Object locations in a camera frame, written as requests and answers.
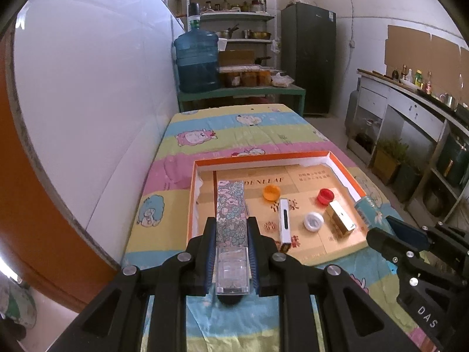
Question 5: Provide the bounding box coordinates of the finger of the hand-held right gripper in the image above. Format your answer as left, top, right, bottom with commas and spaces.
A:
386, 216, 469, 261
366, 228, 429, 265

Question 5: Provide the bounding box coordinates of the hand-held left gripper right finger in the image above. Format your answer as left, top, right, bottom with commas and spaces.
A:
246, 216, 420, 352

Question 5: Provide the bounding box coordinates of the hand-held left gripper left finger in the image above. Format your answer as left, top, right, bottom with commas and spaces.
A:
47, 216, 217, 352

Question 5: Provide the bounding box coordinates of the teal floral box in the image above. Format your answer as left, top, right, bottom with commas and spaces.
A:
354, 196, 385, 230

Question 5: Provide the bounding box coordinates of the white rectangular box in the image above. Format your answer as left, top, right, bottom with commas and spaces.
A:
278, 198, 293, 253

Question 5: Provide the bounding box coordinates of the gold rectangular box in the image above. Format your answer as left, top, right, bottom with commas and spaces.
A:
326, 201, 357, 236

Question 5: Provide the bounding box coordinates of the floral clear plastic box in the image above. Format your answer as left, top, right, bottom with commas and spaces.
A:
215, 180, 252, 296

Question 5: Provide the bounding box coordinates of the orange-rimmed cardboard tray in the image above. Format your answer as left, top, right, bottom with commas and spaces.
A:
188, 150, 369, 266

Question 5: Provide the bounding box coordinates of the dark planter pot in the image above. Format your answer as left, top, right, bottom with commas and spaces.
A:
394, 161, 422, 202

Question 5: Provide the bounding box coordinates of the white bottle cap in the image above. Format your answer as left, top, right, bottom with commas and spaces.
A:
303, 213, 325, 233

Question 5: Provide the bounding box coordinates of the yellow planter with plant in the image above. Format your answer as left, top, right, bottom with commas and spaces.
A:
372, 137, 409, 186

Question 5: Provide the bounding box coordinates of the grey kitchen counter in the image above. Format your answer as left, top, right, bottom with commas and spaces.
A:
346, 68, 469, 228

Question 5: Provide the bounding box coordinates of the grey gas cylinder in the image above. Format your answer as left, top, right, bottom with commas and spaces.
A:
345, 90, 361, 136

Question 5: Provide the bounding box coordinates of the green table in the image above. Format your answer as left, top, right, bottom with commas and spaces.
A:
178, 84, 306, 116

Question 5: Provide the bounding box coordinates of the white plastic bag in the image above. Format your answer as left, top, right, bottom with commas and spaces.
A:
272, 73, 295, 88

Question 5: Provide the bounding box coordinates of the blue water jug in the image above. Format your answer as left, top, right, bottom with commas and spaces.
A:
173, 3, 220, 94

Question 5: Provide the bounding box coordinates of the green patterned cloth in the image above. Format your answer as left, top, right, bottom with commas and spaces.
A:
0, 275, 37, 338

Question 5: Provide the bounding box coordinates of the brown cardboard box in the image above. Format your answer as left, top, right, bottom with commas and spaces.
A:
219, 50, 256, 67

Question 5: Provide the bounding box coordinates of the dark green refrigerator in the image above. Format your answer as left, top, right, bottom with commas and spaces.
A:
280, 2, 337, 118

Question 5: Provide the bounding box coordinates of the white metal shelf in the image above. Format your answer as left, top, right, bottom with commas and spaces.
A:
187, 0, 277, 81

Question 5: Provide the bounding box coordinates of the wooden door frame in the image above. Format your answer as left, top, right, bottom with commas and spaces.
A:
0, 37, 123, 314

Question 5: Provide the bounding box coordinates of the cardboard sheet on wall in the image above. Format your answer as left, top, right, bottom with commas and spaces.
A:
384, 25, 469, 81

